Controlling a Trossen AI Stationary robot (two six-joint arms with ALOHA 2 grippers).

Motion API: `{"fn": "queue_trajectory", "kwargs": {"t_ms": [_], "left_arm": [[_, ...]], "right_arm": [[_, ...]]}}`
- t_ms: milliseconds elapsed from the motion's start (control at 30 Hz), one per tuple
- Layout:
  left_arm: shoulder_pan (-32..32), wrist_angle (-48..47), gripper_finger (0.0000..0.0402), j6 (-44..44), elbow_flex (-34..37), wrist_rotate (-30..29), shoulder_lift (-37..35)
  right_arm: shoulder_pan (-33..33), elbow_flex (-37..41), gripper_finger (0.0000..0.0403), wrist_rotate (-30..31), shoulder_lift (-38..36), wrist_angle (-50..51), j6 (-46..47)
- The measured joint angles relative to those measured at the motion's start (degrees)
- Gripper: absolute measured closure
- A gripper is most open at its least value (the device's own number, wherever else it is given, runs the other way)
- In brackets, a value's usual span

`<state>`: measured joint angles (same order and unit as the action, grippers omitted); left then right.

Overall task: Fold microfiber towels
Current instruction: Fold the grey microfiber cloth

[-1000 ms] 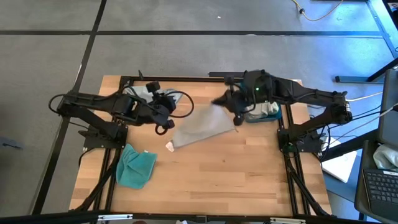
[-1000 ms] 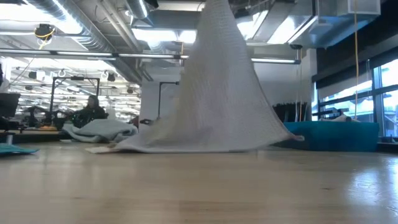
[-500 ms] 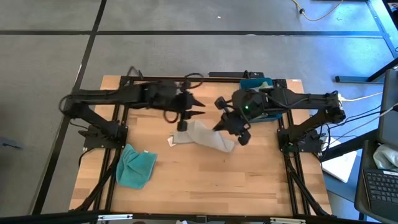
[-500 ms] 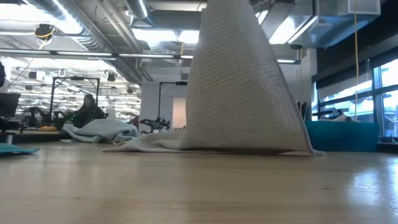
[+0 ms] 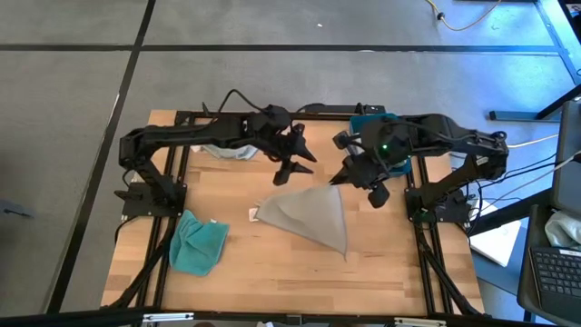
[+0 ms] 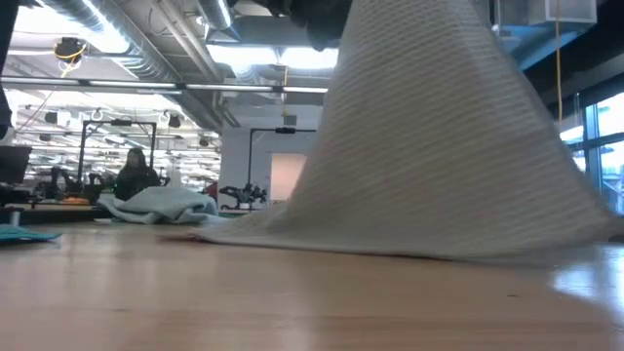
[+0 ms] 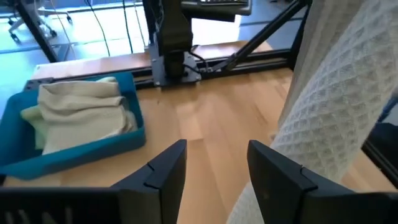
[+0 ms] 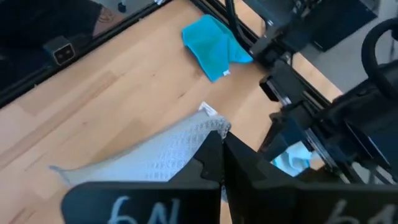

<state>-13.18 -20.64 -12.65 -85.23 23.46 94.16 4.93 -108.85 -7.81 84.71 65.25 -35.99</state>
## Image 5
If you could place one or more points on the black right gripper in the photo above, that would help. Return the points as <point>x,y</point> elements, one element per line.
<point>377,159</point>

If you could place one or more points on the grey flat monitor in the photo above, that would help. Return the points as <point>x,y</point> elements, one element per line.
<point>569,172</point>

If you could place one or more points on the teal terry towel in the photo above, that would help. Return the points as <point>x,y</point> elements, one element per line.
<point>197,245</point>

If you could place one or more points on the light blue microfiber towel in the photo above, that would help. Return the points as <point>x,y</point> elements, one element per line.
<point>231,153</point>

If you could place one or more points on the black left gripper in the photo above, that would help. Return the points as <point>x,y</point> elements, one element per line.
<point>272,134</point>

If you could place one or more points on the black aluminium crossbeam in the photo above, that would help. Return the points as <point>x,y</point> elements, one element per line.
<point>68,320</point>

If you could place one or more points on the blue metal desk frame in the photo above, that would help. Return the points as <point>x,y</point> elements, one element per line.
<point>513,115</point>

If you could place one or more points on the pale crumpled cloth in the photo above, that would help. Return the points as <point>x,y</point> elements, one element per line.
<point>563,231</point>

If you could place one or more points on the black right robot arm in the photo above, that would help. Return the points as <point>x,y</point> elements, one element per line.
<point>454,136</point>

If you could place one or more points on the silver metal bracket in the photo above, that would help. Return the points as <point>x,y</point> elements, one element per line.
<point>420,322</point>
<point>168,317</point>

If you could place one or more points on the black aluminium table frame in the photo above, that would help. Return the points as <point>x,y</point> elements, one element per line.
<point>327,117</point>

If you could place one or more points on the black laptop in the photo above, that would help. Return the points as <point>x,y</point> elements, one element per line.
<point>554,277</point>

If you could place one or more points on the grey waffle towel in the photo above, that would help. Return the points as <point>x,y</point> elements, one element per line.
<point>313,213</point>

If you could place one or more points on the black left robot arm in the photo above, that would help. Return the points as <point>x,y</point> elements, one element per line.
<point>190,132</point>

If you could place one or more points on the blue plastic bin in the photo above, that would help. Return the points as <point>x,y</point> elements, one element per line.
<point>358,123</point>

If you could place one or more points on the black hook bracket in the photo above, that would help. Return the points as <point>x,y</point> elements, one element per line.
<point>205,110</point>

